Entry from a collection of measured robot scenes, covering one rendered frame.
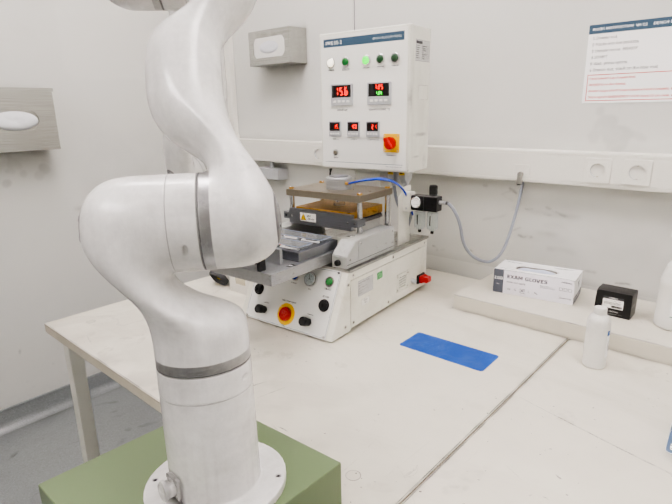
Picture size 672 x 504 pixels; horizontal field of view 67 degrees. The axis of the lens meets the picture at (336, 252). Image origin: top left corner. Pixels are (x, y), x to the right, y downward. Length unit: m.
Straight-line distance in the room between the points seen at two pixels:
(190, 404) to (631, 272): 1.37
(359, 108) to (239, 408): 1.16
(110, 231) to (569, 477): 0.79
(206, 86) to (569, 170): 1.21
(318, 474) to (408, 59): 1.16
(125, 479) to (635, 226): 1.43
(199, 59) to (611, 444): 0.93
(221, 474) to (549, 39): 1.48
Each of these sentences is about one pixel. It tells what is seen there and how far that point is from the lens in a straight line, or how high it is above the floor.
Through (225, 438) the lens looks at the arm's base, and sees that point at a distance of 0.69.
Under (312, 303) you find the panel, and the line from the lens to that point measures 1.40.
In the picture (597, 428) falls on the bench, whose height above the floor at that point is 0.75.
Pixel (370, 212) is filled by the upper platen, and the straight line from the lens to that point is 1.53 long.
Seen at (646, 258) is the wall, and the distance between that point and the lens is 1.71.
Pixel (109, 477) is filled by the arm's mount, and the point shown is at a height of 0.84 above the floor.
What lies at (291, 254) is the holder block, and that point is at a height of 0.99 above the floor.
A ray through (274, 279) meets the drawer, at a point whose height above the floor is 0.96.
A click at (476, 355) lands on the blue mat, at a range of 1.33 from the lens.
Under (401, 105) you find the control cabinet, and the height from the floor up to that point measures 1.35.
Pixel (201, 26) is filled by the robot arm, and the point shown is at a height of 1.45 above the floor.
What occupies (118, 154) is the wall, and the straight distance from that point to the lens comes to 2.69.
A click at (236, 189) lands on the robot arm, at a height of 1.25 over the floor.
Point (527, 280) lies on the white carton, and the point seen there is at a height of 0.85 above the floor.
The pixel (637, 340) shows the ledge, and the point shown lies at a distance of 1.44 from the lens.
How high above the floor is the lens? 1.34
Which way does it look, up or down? 16 degrees down
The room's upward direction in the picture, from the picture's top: 1 degrees counter-clockwise
